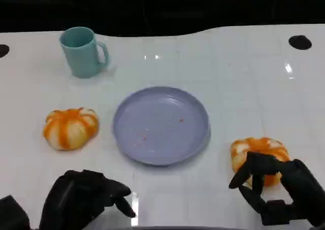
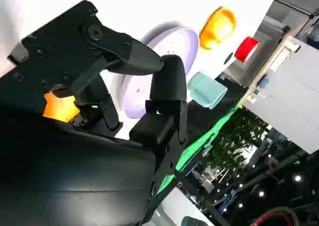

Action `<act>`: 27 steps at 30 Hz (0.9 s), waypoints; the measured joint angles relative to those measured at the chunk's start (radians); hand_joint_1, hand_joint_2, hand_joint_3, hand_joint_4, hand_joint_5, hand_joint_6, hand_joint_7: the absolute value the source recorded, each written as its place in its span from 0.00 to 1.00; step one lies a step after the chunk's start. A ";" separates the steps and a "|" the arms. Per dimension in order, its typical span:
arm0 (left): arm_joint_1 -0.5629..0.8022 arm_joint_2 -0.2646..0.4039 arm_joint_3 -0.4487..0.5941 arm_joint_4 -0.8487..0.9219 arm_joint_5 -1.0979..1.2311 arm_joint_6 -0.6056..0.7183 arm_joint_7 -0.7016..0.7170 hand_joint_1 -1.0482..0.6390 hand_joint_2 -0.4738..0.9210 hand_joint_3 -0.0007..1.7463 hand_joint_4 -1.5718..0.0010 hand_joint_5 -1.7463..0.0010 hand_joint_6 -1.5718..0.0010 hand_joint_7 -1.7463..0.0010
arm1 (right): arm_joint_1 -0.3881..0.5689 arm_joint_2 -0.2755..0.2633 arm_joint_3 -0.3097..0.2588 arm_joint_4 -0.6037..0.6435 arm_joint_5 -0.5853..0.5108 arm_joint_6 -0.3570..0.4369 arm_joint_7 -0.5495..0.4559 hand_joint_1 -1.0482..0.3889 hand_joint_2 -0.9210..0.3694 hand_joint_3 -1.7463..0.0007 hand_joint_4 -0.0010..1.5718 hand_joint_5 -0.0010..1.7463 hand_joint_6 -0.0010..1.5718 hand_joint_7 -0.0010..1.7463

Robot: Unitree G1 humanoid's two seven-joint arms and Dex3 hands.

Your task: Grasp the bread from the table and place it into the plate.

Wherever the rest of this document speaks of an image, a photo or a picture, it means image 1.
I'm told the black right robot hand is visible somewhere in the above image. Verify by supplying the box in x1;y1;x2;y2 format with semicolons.
229;151;325;227

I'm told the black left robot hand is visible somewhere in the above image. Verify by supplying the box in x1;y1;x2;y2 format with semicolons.
39;169;137;230

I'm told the lilac plate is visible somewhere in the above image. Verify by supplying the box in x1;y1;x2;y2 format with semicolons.
112;86;211;167

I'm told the pale green mug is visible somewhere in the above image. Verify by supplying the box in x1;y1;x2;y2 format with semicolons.
59;26;110;79

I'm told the orange white toy bread roll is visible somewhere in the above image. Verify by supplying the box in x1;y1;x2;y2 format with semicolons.
230;137;290;187
42;107;100;151

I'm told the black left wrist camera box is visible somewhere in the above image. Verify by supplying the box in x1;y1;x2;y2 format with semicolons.
0;195;31;230

